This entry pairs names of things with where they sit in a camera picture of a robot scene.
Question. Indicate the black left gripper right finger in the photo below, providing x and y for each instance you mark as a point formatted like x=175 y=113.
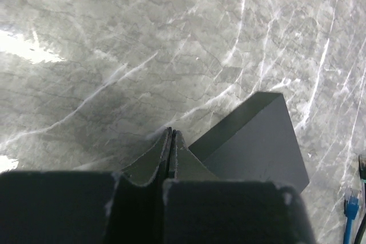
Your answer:
x=199 y=208

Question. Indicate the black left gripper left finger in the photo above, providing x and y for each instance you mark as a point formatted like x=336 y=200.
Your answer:
x=87 y=206

